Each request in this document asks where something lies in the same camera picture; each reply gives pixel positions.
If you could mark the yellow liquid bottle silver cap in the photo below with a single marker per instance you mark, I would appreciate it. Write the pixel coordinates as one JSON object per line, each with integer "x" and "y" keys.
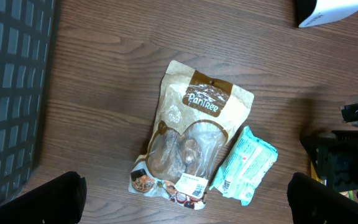
{"x": 348, "y": 194}

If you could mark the white barcode scanner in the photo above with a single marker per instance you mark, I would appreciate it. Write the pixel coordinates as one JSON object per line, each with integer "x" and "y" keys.
{"x": 318, "y": 12}

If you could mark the dark grey plastic basket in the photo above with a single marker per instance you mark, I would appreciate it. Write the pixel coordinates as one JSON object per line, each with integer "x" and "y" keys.
{"x": 28, "y": 34}

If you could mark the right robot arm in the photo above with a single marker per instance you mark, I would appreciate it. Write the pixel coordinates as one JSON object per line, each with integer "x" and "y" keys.
{"x": 334, "y": 154}

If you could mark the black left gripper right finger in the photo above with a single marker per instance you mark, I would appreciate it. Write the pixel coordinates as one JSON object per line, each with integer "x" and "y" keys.
{"x": 312, "y": 202}

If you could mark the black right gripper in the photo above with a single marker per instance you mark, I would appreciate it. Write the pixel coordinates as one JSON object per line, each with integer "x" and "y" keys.
{"x": 334, "y": 155}

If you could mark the teal tissue pack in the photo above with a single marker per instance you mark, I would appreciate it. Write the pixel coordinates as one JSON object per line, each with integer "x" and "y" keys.
{"x": 244, "y": 168}

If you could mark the brown snack wrapper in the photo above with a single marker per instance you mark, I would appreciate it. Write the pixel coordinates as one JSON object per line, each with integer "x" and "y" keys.
{"x": 196, "y": 117}

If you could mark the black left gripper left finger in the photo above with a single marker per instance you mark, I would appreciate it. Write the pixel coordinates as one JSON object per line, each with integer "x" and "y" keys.
{"x": 61, "y": 200}

